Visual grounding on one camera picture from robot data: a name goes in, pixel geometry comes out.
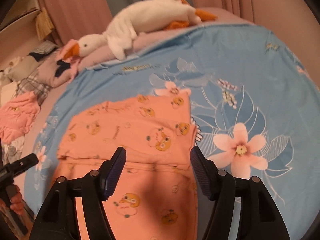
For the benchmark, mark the pink garment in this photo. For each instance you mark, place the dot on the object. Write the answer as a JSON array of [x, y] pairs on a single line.
[[73, 62]]

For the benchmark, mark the pink grey pillows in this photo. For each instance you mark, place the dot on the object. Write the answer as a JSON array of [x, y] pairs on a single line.
[[50, 73]]

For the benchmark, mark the blue floral blanket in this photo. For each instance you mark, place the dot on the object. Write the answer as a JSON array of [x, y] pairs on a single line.
[[225, 67]]

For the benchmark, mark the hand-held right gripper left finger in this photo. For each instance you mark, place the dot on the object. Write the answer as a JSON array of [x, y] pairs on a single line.
[[115, 173]]

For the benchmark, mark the bed with mauve sheet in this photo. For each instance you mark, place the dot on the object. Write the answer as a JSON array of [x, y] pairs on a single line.
[[45, 120]]

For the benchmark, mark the small white plush toy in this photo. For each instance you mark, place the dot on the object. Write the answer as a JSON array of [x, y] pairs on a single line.
[[6, 73]]

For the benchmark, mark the person's left hand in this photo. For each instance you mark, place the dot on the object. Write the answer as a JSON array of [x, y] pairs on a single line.
[[17, 201]]

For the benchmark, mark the white patterned cloth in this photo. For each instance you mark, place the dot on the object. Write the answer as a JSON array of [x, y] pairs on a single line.
[[13, 148]]

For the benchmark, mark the orange cartoon print shirt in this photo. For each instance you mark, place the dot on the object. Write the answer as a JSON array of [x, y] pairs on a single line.
[[125, 135]]

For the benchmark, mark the striped grey cloth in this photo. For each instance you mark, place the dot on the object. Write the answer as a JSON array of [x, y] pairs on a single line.
[[43, 50]]

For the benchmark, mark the white goose plush toy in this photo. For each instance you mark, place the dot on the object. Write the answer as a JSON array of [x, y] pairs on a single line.
[[130, 25]]

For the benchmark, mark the plaid pillow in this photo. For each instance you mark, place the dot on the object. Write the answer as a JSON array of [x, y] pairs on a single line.
[[32, 87]]

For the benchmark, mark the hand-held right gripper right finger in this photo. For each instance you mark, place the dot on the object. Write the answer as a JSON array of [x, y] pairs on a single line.
[[202, 173]]

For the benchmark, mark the pink fleece blanket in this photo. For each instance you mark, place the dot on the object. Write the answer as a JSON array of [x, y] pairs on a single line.
[[17, 115]]

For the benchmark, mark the dark navy garment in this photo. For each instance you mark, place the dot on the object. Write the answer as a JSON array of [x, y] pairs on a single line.
[[62, 67]]

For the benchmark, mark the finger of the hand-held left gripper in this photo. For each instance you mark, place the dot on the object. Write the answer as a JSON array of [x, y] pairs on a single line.
[[25, 164]]

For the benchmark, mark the cream cushion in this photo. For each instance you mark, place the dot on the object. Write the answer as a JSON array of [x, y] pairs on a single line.
[[23, 67]]

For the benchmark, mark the white shelf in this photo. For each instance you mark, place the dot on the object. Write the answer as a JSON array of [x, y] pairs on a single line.
[[17, 7]]

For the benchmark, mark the yellow fringed curtain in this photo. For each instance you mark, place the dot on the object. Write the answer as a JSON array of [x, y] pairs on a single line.
[[45, 23]]

